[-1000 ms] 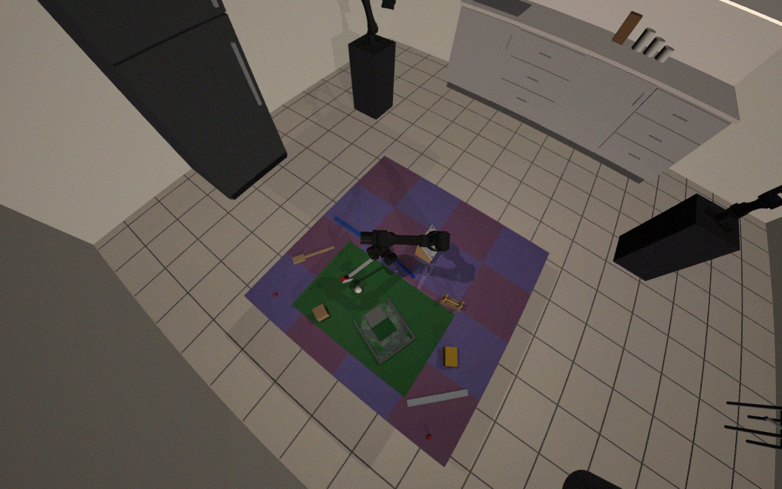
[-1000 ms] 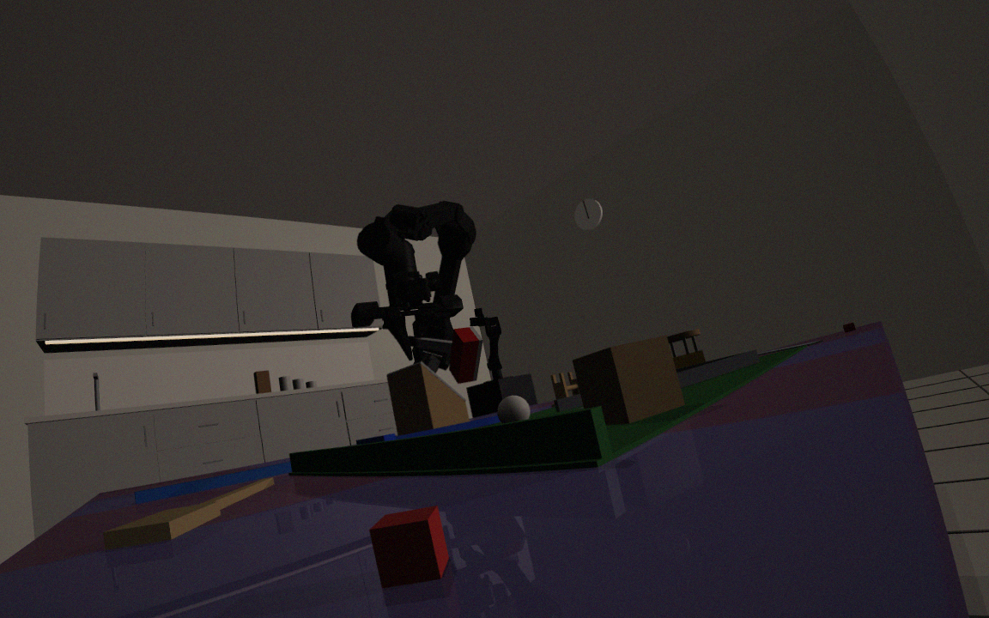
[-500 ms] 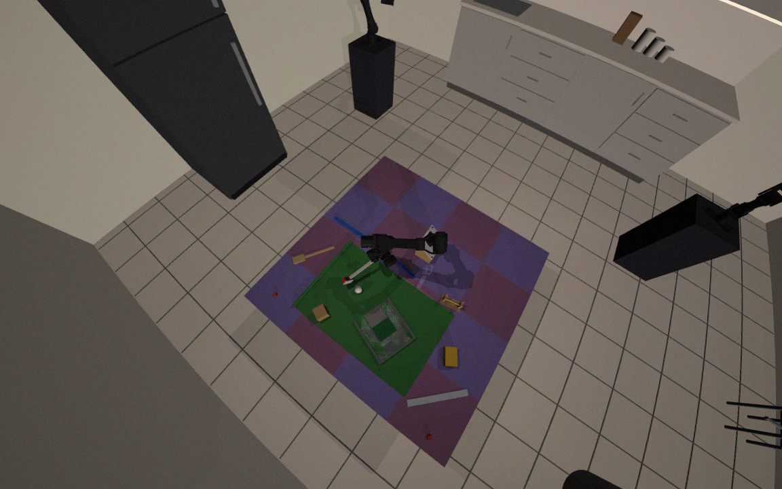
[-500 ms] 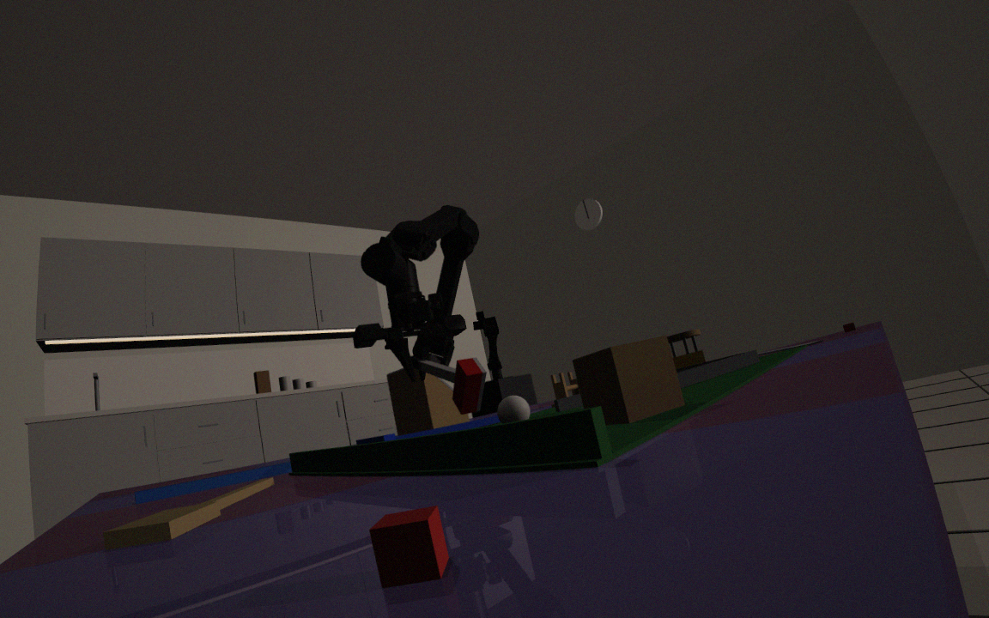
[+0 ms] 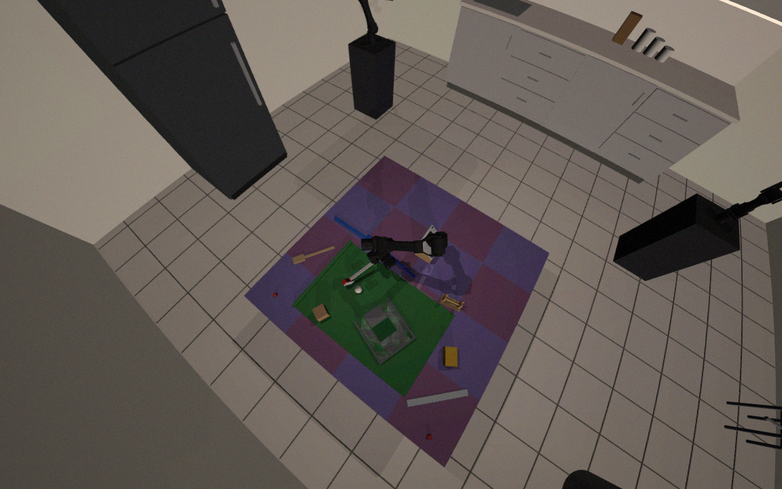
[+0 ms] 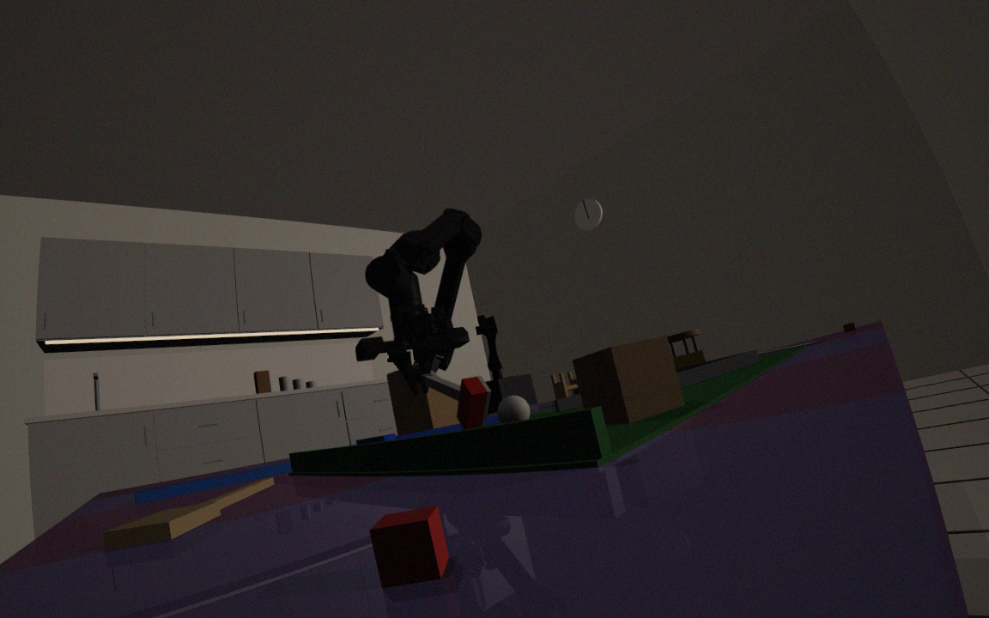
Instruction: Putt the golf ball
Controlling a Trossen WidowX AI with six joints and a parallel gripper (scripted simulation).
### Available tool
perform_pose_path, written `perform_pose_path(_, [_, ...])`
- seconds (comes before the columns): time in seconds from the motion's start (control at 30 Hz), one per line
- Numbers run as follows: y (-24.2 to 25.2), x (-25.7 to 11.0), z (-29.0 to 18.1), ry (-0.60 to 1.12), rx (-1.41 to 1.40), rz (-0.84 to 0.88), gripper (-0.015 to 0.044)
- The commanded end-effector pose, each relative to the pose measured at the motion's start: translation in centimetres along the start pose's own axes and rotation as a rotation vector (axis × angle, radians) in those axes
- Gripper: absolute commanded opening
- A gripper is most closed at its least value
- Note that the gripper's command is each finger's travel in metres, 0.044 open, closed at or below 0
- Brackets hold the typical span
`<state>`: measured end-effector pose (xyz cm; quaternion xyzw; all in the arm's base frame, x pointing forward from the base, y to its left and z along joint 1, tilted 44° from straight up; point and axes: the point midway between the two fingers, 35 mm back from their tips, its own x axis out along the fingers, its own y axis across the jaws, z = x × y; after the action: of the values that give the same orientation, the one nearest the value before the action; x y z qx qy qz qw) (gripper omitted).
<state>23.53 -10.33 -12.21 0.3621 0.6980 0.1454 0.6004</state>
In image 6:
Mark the white ball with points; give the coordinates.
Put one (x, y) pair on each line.
(513, 408)

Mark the green flat mat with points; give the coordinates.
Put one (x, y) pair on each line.
(623, 437)

